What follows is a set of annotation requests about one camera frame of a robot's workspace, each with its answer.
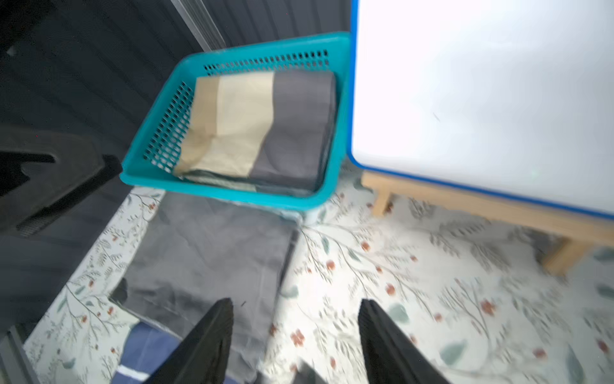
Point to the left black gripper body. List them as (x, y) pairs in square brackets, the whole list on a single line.
[(45, 174)]

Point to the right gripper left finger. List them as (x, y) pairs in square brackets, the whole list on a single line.
[(203, 355)]

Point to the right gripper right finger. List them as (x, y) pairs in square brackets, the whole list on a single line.
[(390, 356)]

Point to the teal plastic basket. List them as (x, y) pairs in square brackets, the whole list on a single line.
[(155, 149)]

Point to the beige grey pillowcase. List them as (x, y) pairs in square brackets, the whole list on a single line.
[(261, 131)]

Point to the navy yellow-stripe folded pillowcase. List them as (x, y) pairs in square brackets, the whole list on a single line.
[(154, 356)]

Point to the plain grey folded pillowcase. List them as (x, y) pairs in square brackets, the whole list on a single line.
[(197, 251)]

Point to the floral table mat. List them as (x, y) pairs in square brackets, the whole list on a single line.
[(468, 292)]

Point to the white board blue frame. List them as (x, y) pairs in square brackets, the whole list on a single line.
[(509, 98)]

